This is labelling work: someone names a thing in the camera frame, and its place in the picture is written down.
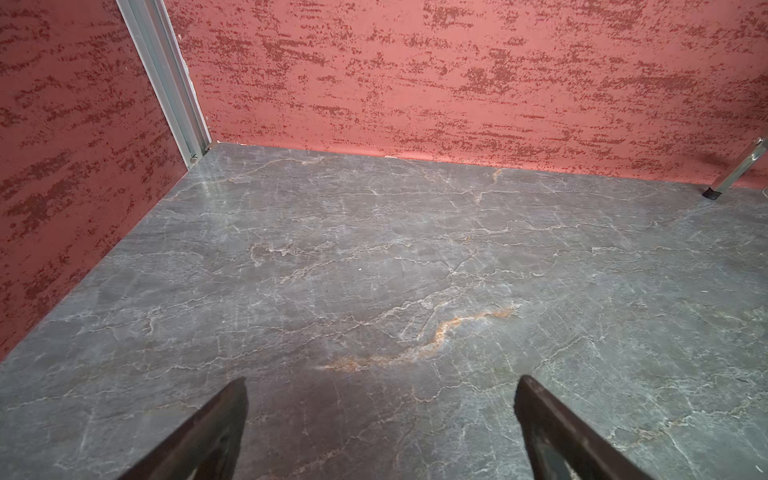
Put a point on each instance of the stainless steel dish rack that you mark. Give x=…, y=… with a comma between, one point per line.
x=747, y=159

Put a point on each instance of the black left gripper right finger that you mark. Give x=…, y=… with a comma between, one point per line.
x=559, y=444

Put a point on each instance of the aluminium corner post left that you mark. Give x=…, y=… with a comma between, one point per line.
x=150, y=28

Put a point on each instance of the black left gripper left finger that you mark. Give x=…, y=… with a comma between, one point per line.
x=206, y=446

